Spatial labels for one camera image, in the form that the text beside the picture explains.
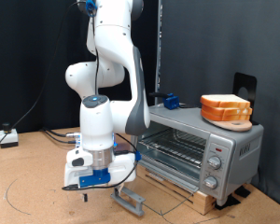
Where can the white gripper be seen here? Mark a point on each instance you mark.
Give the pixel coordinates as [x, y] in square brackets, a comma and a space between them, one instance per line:
[124, 168]

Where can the black spatula with blue block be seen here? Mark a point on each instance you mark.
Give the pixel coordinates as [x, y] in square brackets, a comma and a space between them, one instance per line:
[171, 102]

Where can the silver oven knob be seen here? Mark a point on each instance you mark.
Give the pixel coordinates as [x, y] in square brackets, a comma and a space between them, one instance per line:
[210, 182]
[214, 162]

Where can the silver toaster oven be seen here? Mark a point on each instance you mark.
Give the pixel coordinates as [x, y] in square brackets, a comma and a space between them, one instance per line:
[239, 146]

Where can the wooden slatted block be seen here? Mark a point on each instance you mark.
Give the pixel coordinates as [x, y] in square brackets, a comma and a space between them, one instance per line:
[202, 200]

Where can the emergency stop button box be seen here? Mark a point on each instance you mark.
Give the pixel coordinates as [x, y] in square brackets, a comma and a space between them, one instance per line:
[8, 137]

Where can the black foam pad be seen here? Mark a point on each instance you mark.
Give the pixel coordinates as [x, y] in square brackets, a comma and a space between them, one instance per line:
[243, 191]
[227, 202]

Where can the vertical aluminium pole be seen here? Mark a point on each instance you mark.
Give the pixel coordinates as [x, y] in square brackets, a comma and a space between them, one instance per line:
[158, 56]

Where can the black metal bookend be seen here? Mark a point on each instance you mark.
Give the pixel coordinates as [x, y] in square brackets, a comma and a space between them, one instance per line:
[250, 82]

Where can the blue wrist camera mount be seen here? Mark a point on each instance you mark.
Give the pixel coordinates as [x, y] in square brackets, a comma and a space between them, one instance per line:
[95, 179]

